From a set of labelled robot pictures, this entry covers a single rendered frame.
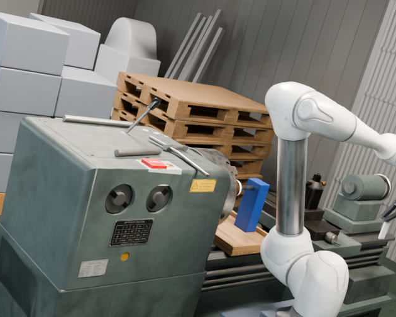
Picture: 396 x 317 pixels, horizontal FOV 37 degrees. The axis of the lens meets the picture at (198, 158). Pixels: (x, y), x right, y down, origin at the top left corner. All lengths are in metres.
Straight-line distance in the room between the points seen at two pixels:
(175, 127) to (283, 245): 2.81
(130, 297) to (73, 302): 0.22
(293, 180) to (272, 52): 4.97
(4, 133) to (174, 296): 2.33
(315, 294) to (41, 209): 0.94
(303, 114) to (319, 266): 0.55
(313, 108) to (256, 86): 5.25
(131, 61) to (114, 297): 5.87
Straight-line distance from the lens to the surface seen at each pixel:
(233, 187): 2.26
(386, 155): 2.32
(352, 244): 2.82
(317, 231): 2.67
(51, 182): 1.86
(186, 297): 2.18
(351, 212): 3.19
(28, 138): 2.00
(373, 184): 3.22
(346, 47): 6.34
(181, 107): 4.81
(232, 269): 2.46
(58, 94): 4.22
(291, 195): 2.08
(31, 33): 4.04
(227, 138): 5.32
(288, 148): 2.01
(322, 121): 1.82
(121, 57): 7.72
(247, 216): 2.59
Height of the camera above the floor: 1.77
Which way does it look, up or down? 14 degrees down
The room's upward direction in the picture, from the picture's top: 16 degrees clockwise
